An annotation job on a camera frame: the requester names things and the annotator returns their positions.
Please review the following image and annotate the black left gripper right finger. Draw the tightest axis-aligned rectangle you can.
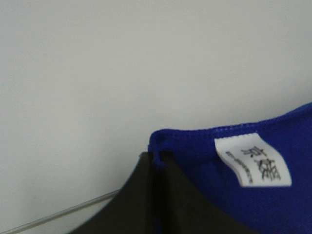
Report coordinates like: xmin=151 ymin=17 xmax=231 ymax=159
xmin=156 ymin=152 xmax=253 ymax=234

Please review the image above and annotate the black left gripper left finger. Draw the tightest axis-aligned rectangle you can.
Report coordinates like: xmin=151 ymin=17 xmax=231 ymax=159
xmin=70 ymin=152 xmax=156 ymax=234

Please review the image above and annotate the blue microfibre towel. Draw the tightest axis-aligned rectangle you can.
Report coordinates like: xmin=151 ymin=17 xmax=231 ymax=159
xmin=148 ymin=103 xmax=312 ymax=234

